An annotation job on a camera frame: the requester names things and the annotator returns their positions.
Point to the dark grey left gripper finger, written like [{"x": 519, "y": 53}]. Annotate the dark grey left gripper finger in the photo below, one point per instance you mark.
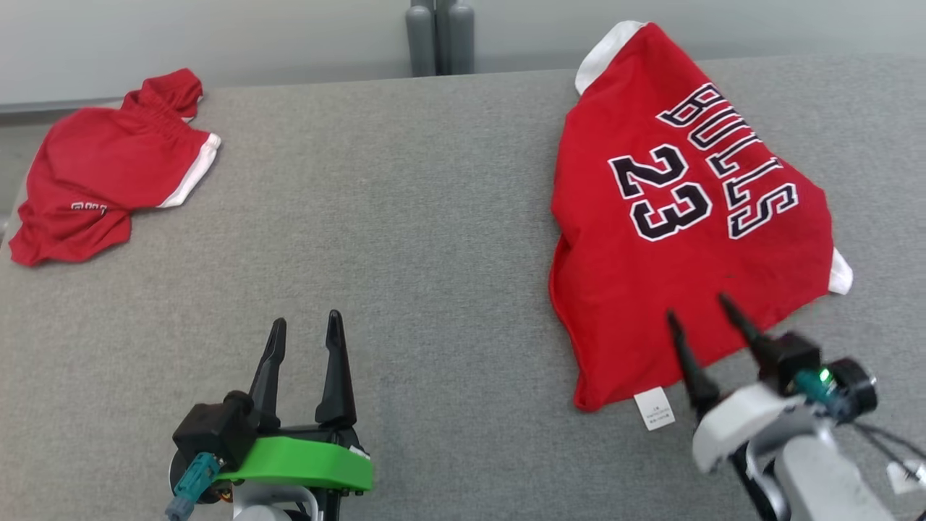
[
  {"x": 266, "y": 383},
  {"x": 336, "y": 383}
]

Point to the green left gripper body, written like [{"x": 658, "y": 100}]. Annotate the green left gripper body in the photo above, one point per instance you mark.
[{"x": 304, "y": 463}]

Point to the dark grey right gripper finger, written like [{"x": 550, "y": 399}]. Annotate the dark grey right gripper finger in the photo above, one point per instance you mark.
[
  {"x": 696, "y": 376},
  {"x": 749, "y": 333}
]

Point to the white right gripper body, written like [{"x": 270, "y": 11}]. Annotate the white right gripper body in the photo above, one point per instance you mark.
[{"x": 738, "y": 423}]

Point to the red Bulls 23 jersey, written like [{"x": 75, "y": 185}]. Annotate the red Bulls 23 jersey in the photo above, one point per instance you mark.
[{"x": 651, "y": 289}]

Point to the red shorts with white trim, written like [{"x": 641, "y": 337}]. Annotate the red shorts with white trim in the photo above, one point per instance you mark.
[{"x": 101, "y": 166}]

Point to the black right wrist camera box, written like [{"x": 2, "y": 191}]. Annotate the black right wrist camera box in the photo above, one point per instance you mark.
[{"x": 796, "y": 358}]

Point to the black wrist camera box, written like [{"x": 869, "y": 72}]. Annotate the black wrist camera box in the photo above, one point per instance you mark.
[
  {"x": 213, "y": 430},
  {"x": 796, "y": 358}
]

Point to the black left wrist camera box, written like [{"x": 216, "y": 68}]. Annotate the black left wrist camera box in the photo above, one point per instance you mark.
[{"x": 213, "y": 430}]

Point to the grey metal upright post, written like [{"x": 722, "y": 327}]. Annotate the grey metal upright post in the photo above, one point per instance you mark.
[{"x": 440, "y": 36}]

